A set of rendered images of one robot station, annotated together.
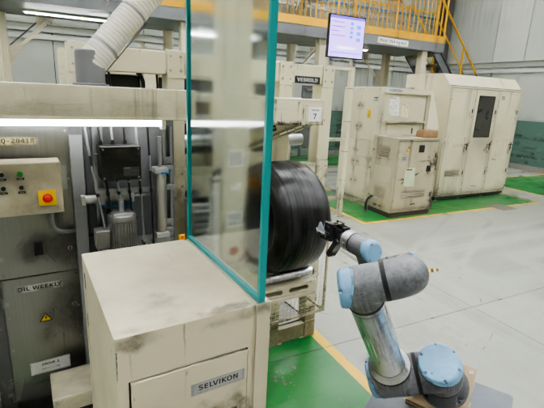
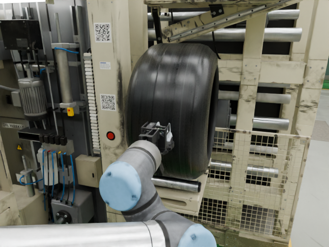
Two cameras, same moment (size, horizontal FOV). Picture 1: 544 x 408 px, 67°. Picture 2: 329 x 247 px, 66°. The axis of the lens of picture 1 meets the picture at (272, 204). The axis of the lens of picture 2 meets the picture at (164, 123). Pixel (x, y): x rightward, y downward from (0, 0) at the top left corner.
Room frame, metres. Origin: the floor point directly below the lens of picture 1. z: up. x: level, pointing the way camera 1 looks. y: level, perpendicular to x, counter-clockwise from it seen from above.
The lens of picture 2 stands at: (1.33, -0.80, 1.51)
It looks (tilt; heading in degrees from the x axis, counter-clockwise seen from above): 20 degrees down; 48
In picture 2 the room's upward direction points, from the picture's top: straight up
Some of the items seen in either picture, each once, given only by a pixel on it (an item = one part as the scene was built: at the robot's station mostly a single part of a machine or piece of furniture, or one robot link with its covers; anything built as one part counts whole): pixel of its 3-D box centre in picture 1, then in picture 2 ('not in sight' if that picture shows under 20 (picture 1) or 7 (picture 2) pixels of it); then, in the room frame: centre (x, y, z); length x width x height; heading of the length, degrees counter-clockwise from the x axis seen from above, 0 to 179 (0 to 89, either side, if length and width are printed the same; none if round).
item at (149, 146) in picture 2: (349, 240); (141, 158); (1.67, -0.34, 1.21); 0.10 x 0.05 x 0.09; 121
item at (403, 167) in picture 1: (402, 175); not in sight; (6.67, -2.12, 0.62); 0.91 x 0.58 x 1.25; 117
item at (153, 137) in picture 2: (337, 233); (152, 143); (1.74, -0.30, 1.22); 0.12 x 0.08 x 0.09; 31
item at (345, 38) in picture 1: (346, 37); not in sight; (6.09, -0.90, 2.60); 0.60 x 0.05 x 0.55; 117
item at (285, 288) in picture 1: (282, 287); (159, 193); (1.95, -0.08, 0.84); 0.36 x 0.09 x 0.06; 121
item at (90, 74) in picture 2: not in sight; (95, 105); (1.85, 0.26, 1.19); 0.05 x 0.04 x 0.48; 31
